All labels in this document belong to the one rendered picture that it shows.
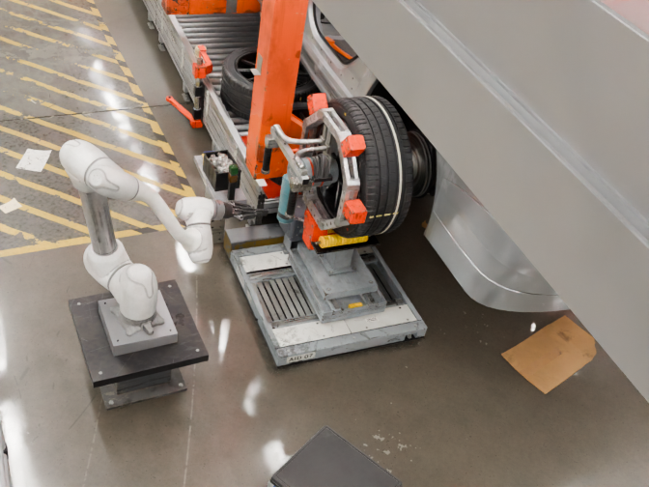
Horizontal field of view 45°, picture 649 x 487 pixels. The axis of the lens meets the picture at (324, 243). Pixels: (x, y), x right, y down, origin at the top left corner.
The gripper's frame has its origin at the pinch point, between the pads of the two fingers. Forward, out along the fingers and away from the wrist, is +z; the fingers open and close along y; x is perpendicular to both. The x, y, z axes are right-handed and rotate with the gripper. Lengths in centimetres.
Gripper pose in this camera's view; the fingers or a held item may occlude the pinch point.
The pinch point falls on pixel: (260, 212)
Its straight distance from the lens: 357.3
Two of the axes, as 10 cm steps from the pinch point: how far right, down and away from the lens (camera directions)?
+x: -3.8, 7.8, 5.0
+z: 8.1, 0.2, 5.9
